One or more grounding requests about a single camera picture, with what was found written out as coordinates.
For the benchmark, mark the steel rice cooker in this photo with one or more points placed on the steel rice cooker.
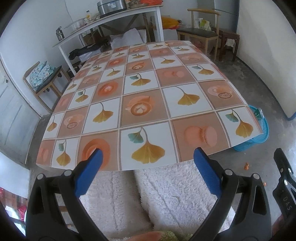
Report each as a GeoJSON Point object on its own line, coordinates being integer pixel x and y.
{"type": "Point", "coordinates": [109, 7]}

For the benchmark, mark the wooden chair black seat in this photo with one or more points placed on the wooden chair black seat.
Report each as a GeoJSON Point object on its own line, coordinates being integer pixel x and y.
{"type": "Point", "coordinates": [201, 34]}

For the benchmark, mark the small steel canister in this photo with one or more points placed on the small steel canister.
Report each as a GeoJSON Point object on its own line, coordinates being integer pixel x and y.
{"type": "Point", "coordinates": [59, 34]}

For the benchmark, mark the glass bowl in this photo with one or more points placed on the glass bowl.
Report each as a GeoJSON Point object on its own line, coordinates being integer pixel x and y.
{"type": "Point", "coordinates": [76, 25]}

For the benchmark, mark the wooden chair with cushion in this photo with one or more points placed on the wooden chair with cushion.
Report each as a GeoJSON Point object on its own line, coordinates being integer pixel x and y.
{"type": "Point", "coordinates": [41, 77]}

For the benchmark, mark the white mattress blue edge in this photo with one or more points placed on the white mattress blue edge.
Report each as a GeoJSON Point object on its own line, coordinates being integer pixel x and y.
{"type": "Point", "coordinates": [267, 46]}

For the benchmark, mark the yellow bag under table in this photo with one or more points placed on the yellow bag under table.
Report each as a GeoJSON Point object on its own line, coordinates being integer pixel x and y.
{"type": "Point", "coordinates": [170, 23]}

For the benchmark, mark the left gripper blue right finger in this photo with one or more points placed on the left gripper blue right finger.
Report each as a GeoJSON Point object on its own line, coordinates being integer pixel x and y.
{"type": "Point", "coordinates": [209, 171]}

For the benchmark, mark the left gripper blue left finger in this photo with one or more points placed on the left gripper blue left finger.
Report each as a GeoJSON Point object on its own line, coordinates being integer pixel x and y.
{"type": "Point", "coordinates": [86, 171]}

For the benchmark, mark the patterned tablecloth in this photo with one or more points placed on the patterned tablecloth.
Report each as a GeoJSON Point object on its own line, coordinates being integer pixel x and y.
{"type": "Point", "coordinates": [144, 106]}

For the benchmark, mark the white side table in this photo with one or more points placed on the white side table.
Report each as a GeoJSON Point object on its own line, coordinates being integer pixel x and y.
{"type": "Point", "coordinates": [103, 21]}

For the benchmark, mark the orange scrap on floor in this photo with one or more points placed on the orange scrap on floor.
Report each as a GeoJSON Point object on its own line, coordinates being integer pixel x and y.
{"type": "Point", "coordinates": [246, 165]}

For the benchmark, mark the dark wooden stool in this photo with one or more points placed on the dark wooden stool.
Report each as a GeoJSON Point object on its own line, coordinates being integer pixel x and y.
{"type": "Point", "coordinates": [228, 39]}

